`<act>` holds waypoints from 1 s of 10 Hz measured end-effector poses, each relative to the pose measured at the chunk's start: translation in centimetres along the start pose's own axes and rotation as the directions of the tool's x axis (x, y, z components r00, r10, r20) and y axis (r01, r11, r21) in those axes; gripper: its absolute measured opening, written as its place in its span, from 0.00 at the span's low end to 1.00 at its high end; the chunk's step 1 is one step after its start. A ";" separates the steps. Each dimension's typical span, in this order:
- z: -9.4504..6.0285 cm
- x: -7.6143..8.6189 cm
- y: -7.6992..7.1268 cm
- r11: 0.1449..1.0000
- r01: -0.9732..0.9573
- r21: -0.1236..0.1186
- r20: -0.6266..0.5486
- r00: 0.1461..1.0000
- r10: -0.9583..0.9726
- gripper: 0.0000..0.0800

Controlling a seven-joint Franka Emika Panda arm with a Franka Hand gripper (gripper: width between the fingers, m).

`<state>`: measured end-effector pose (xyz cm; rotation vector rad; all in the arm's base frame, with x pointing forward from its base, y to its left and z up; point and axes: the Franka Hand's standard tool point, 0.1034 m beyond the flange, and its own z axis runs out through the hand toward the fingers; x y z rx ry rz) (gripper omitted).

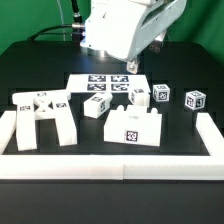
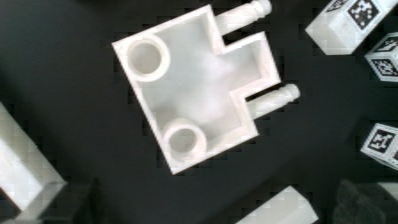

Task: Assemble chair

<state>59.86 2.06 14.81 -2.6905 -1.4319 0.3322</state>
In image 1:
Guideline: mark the white tagged cube far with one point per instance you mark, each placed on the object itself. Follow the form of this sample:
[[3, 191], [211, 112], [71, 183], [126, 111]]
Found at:
[[195, 100]]

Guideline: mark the white chair back frame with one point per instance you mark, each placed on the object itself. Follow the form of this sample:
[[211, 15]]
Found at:
[[43, 105]]

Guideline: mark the white fence rail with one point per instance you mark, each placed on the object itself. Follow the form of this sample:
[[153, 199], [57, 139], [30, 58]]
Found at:
[[7, 128], [96, 167], [210, 135]]

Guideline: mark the white chair seat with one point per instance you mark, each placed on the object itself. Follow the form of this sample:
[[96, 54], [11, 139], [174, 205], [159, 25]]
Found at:
[[133, 125]]

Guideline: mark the white front fence rail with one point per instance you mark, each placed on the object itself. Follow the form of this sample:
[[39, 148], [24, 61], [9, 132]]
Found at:
[[96, 167]]

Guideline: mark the white right fence rail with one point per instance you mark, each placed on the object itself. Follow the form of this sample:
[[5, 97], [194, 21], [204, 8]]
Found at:
[[210, 135]]

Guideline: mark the white tagged cube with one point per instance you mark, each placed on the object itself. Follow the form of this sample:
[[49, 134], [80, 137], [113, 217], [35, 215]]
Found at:
[[195, 100], [161, 92]]

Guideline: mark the white left fence rail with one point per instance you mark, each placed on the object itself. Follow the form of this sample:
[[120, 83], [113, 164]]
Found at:
[[7, 128]]

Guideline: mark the white marker base plate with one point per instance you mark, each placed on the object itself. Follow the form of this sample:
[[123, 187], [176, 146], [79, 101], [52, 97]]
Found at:
[[114, 83]]

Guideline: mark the white tagged cube near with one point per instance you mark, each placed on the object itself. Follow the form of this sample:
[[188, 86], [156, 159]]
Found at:
[[161, 92]]

